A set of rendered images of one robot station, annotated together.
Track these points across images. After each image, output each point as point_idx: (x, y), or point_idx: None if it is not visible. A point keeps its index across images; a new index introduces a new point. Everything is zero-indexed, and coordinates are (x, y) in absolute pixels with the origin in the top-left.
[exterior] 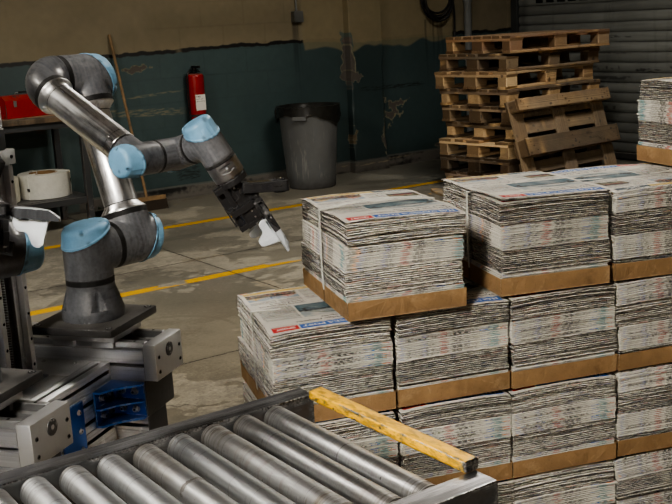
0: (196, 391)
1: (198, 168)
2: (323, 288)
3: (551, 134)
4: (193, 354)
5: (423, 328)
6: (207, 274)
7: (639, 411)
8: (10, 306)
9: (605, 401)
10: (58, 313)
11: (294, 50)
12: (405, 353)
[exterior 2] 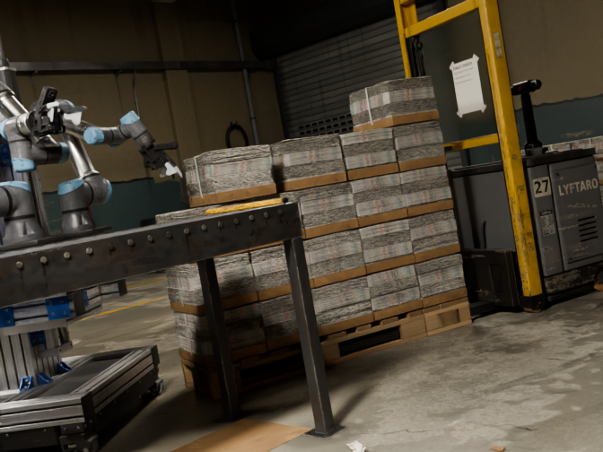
0: (123, 344)
1: None
2: (202, 198)
3: None
4: (116, 334)
5: (257, 207)
6: (113, 309)
7: (374, 248)
8: (37, 218)
9: (355, 243)
10: (57, 234)
11: (148, 184)
12: None
